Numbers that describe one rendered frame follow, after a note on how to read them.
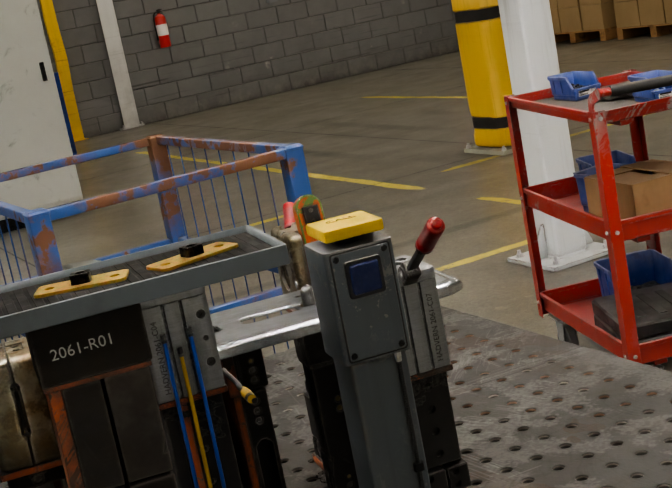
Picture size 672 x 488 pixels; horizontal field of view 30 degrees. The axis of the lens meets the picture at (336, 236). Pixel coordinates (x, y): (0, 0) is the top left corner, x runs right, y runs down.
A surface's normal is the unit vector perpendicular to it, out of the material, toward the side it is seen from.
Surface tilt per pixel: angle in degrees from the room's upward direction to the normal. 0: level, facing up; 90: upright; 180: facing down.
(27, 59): 90
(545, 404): 0
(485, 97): 90
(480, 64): 90
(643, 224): 90
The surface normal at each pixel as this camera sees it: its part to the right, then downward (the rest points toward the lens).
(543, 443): -0.18, -0.96
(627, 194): -0.92, 0.25
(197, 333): 0.32, 0.14
